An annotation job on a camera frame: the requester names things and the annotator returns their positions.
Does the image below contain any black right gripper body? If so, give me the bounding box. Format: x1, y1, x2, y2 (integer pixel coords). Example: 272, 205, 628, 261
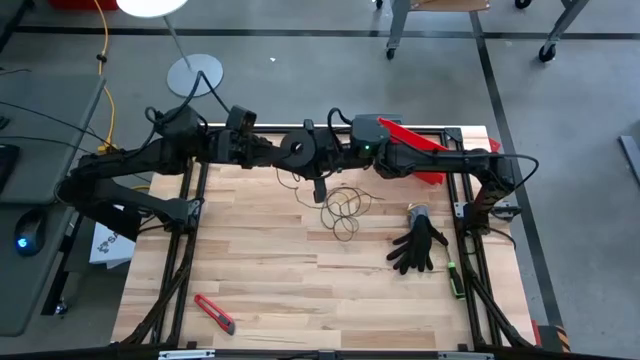
301, 148, 352, 205

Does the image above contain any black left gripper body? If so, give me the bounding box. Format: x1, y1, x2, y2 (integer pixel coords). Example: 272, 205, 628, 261
207, 127, 267, 170

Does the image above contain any black cord spool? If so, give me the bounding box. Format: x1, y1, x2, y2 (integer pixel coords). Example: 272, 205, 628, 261
278, 128, 318, 169

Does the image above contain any thin brown cord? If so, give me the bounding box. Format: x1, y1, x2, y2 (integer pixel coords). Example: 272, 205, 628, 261
274, 167, 386, 244

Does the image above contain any red plastic bin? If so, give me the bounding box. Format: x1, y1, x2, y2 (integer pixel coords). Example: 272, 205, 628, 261
377, 117, 450, 187

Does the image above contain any round white table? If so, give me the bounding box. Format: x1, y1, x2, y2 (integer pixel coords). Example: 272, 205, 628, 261
115, 0, 225, 99

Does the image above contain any black work glove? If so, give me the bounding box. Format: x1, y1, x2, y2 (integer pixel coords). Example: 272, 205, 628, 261
385, 202, 450, 275

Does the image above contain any grey wood-topped cart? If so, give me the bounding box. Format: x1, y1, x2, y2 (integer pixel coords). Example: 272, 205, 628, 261
383, 0, 492, 61

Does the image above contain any white printed box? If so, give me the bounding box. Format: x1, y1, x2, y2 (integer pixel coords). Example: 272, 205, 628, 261
88, 219, 137, 270

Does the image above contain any red utility knife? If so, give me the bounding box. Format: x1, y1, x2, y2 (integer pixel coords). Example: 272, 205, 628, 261
193, 293, 236, 336

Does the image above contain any green black screwdriver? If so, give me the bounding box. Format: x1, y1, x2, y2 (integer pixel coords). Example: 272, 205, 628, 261
443, 244, 467, 301

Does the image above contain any grey desk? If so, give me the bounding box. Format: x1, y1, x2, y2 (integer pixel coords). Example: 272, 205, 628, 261
0, 73, 107, 337

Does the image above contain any red flat object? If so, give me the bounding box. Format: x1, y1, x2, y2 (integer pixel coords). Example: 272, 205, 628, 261
48, 0, 120, 11

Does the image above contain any black computer mouse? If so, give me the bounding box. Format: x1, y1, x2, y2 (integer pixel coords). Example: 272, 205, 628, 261
13, 208, 48, 259

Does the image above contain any black desk leg with caster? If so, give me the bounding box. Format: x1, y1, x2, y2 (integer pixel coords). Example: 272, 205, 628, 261
40, 239, 76, 317

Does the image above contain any grey wheeled cart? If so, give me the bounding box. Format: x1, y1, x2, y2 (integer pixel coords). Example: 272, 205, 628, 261
514, 0, 591, 64

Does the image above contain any black orange striped block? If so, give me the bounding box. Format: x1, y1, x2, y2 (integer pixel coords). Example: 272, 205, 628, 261
530, 319, 572, 354

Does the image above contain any black right camera cable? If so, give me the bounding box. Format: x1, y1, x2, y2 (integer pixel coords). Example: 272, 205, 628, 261
327, 106, 354, 132

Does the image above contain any black camera cable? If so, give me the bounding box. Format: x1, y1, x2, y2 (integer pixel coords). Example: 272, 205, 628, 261
327, 106, 354, 132
197, 69, 232, 115

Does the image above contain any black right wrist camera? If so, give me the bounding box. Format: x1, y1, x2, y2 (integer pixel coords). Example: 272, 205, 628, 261
324, 124, 351, 151

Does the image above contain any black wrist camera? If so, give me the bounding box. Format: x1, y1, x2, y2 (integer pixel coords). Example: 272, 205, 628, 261
225, 103, 258, 137
324, 124, 351, 151

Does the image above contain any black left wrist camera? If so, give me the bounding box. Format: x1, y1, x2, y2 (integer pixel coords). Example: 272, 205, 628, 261
225, 103, 258, 137

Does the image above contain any black left camera cable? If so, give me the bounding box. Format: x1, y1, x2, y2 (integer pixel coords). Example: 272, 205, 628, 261
197, 69, 232, 115

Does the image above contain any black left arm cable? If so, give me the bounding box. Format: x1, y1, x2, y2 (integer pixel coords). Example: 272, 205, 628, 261
143, 69, 204, 126

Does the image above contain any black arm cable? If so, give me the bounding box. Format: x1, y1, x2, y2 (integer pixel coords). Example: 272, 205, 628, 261
143, 69, 204, 126
499, 152, 541, 201

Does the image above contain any black aluminium table frame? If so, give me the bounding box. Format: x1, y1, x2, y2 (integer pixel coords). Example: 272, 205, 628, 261
119, 124, 534, 351

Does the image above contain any yellow cable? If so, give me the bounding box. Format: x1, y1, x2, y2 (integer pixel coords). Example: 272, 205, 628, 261
92, 0, 119, 154

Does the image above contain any thin black cable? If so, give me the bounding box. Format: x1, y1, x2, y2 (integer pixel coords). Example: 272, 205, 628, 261
0, 134, 84, 157
0, 100, 109, 149

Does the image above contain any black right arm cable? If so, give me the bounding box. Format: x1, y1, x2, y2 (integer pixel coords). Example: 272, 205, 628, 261
499, 152, 541, 201

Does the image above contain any silver metal bracket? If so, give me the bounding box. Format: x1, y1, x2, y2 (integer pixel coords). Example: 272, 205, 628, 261
437, 351, 495, 360
157, 349, 217, 360

